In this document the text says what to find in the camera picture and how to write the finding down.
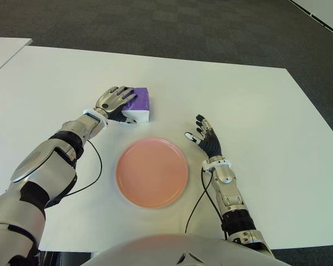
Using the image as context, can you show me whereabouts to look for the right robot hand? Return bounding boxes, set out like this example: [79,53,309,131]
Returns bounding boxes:
[184,114,224,160]

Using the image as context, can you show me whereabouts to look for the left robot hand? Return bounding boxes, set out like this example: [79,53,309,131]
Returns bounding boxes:
[95,86,138,126]

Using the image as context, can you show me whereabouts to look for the purple tissue paper pack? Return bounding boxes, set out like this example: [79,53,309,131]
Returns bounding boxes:
[121,87,151,123]

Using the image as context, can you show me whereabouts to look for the pink round plate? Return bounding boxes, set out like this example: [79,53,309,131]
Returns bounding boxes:
[115,137,189,210]

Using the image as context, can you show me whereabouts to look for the silver robot torso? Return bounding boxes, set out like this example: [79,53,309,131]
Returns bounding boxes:
[83,234,284,266]

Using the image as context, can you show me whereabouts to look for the white side table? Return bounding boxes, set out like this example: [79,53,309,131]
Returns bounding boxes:
[0,37,33,80]

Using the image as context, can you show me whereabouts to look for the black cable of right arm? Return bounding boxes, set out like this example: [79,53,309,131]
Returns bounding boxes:
[184,166,228,241]

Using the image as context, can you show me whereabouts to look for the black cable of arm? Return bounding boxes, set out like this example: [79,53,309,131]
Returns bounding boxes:
[184,166,228,241]
[52,140,103,200]

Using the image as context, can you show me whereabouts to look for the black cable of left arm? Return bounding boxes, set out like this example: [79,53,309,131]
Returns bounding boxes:
[52,140,103,200]

